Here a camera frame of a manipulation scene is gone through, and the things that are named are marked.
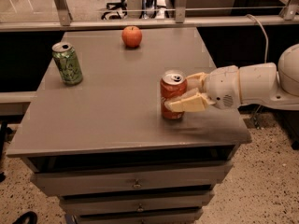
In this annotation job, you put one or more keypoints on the grey drawer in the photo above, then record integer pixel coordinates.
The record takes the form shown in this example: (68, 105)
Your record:
(137, 203)
(166, 216)
(133, 178)

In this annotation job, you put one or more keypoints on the metal window railing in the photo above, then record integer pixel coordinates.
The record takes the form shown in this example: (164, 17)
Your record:
(68, 15)

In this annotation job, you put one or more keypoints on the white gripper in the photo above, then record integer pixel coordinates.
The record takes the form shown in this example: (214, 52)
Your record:
(221, 87)

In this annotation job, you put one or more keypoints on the red coke can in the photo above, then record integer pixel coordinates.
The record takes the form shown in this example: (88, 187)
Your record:
(173, 84)

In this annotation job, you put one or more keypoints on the bottom grey drawer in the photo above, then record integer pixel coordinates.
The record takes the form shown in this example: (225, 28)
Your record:
(166, 216)

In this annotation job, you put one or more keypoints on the red apple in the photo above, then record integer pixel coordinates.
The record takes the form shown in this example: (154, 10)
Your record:
(131, 36)

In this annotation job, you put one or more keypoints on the green soda can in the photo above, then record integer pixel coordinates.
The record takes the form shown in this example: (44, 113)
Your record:
(66, 60)

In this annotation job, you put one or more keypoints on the black object on floor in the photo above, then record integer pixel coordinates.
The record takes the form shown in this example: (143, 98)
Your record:
(27, 218)

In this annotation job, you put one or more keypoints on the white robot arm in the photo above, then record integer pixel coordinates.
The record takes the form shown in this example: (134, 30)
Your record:
(274, 85)

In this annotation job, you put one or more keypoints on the middle grey drawer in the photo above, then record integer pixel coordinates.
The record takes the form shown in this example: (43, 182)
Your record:
(137, 203)

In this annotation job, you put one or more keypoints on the black office chair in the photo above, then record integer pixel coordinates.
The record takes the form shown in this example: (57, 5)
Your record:
(115, 9)

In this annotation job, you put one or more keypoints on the top grey drawer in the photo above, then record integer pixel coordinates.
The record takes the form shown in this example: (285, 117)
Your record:
(133, 178)

